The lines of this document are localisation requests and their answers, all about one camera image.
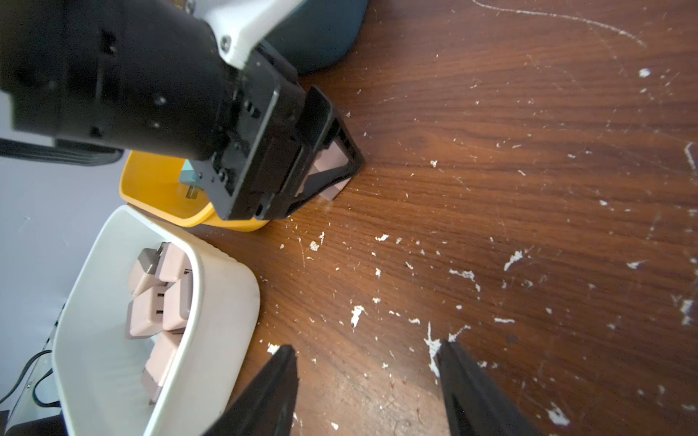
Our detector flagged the green plug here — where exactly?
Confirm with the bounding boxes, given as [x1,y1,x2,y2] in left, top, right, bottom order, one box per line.
[178,160,201,200]

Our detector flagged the teal storage bin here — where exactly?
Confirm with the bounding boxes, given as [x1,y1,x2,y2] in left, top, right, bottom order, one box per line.
[265,0,369,74]

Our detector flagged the pink plug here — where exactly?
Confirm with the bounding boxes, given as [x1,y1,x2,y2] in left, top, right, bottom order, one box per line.
[296,140,351,201]
[125,285,167,340]
[127,248,163,297]
[141,331,184,404]
[162,272,193,332]
[156,243,191,283]

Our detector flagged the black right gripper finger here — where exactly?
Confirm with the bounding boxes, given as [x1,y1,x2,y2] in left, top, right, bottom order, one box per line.
[284,86,365,217]
[436,343,540,436]
[204,344,299,436]

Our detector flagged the yellow storage bin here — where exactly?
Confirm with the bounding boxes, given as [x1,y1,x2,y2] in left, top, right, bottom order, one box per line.
[119,151,266,233]

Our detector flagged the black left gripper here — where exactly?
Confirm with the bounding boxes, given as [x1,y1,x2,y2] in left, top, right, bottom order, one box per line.
[1,1,308,220]

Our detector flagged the white storage bin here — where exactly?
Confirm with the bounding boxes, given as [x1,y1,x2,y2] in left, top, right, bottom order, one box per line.
[52,205,260,435]

